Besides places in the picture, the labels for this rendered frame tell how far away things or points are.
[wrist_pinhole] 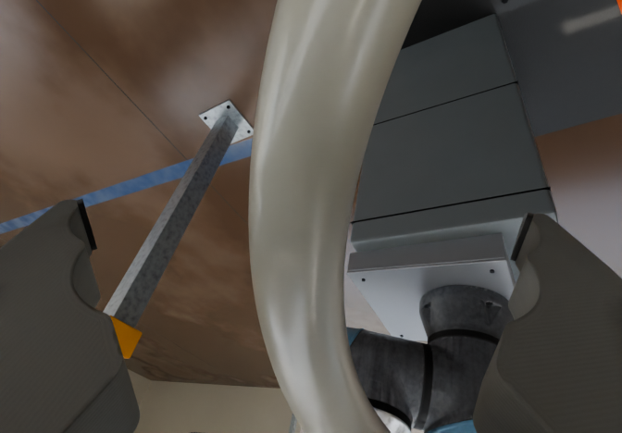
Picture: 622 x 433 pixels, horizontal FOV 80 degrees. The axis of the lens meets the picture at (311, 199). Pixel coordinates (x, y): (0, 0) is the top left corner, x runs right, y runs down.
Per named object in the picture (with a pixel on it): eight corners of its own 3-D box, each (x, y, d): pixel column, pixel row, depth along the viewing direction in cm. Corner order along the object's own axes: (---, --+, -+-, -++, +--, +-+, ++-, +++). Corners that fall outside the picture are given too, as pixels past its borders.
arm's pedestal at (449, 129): (530, 116, 144) (596, 327, 89) (404, 148, 168) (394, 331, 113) (511, -12, 114) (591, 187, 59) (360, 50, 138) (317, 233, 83)
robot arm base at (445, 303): (520, 329, 82) (527, 376, 76) (433, 330, 92) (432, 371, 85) (503, 281, 72) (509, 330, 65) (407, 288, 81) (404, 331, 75)
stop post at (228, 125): (199, 114, 176) (51, 340, 106) (230, 99, 166) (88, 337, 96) (226, 144, 188) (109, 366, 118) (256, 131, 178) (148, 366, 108)
